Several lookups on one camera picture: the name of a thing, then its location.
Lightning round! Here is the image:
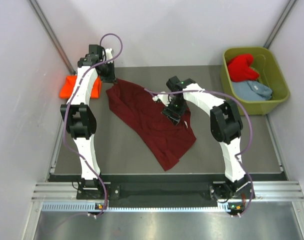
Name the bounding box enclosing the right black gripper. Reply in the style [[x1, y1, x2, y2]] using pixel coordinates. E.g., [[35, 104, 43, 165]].
[[162, 97, 188, 126]]

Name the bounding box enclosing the dark red t shirt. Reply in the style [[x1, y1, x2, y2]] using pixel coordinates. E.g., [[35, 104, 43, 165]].
[[106, 79, 196, 171]]

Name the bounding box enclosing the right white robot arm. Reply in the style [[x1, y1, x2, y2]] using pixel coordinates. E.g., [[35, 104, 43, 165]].
[[153, 76, 252, 203]]

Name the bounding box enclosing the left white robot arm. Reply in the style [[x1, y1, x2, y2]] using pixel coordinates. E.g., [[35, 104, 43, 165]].
[[60, 44, 116, 200]]

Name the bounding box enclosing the orange folded t shirt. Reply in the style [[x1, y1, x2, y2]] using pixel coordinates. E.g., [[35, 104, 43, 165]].
[[59, 74, 102, 100]]

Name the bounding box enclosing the blue t shirt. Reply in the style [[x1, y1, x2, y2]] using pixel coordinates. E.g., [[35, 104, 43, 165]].
[[232, 80, 272, 102]]

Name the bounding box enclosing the bright red t shirt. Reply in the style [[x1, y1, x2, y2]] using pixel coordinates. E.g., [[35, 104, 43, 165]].
[[227, 53, 259, 83]]

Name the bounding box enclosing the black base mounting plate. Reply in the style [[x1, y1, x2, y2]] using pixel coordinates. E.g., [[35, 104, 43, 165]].
[[76, 181, 257, 208]]

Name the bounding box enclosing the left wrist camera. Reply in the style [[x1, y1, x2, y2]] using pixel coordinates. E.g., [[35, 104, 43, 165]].
[[105, 48, 114, 63]]

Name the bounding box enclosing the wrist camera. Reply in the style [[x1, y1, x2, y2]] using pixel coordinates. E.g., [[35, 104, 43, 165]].
[[105, 48, 114, 63], [152, 92, 172, 106]]

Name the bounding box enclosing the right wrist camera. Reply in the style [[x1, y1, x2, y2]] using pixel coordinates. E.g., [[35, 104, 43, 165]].
[[152, 92, 172, 106]]

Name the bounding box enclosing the aluminium frame rail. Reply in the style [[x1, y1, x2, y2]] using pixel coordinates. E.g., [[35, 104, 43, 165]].
[[32, 181, 304, 202]]

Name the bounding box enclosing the grey slotted cable duct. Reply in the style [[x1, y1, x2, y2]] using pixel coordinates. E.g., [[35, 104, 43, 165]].
[[42, 201, 241, 213]]

